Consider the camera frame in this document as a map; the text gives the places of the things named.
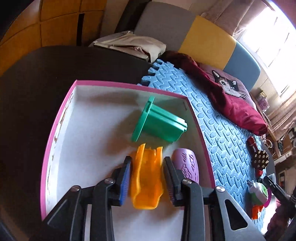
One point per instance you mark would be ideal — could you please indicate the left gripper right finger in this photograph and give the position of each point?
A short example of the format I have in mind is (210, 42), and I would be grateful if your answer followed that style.
(173, 178)

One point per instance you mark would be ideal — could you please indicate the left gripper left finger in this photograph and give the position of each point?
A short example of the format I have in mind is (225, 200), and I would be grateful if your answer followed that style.
(121, 177)

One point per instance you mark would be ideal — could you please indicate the lilac perforated oval holder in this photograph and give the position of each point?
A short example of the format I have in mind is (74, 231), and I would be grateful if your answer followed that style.
(185, 160)

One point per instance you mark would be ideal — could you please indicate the yellow plastic clip toy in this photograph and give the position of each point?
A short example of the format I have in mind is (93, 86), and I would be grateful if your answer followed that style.
(146, 179)

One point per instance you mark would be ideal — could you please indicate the magenta funnel cup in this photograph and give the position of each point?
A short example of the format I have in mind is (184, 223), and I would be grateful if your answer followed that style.
(269, 198)

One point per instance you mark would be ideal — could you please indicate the white green plastic container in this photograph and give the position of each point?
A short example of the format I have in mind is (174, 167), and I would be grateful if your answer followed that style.
(258, 192)

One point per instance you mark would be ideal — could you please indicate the orange cube block toy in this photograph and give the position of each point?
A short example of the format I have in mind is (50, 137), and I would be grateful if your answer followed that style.
(256, 211)

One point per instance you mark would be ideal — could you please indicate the dark red spiked toy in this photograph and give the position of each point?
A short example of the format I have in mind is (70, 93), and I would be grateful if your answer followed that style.
(259, 158)

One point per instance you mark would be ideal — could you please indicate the pink rimmed white box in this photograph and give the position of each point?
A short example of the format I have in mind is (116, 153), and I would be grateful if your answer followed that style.
(92, 135)

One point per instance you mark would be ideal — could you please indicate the green plastic cup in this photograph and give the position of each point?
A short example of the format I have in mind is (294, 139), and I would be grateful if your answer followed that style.
(159, 122)

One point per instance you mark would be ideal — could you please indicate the blue foam puzzle mat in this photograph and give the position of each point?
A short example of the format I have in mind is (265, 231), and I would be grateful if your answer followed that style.
(226, 143)

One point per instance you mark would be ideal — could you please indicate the maroon blanket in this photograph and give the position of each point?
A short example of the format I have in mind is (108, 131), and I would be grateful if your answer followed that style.
(233, 108)

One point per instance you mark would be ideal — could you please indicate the pink storage box on desk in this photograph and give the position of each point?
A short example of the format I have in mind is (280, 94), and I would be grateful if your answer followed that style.
(262, 101)

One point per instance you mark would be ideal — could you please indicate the pink cat print pillow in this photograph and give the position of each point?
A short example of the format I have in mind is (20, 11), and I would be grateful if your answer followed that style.
(230, 84)

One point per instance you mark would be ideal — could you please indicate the black padded massage table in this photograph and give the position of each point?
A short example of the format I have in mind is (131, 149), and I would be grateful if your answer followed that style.
(32, 91)

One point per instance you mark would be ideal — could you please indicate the beige folded cloth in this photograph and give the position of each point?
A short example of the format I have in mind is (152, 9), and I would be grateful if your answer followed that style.
(143, 47)

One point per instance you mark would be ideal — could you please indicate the grey yellow blue headboard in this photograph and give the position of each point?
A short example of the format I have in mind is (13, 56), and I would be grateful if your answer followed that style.
(206, 43)

